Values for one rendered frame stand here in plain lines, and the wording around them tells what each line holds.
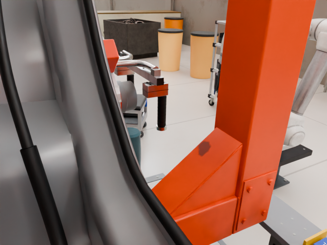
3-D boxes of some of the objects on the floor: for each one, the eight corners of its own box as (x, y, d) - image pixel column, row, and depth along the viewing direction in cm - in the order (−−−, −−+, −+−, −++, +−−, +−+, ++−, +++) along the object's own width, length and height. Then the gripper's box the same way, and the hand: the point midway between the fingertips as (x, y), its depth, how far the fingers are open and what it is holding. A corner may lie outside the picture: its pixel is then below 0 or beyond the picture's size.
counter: (179, 44, 762) (181, 11, 728) (95, 50, 659) (92, 12, 625) (166, 41, 821) (167, 10, 787) (86, 45, 718) (83, 10, 684)
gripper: (237, 67, 158) (226, 106, 168) (224, 61, 169) (214, 98, 179) (226, 66, 155) (216, 106, 165) (214, 60, 166) (205, 98, 176)
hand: (217, 96), depth 171 cm, fingers closed
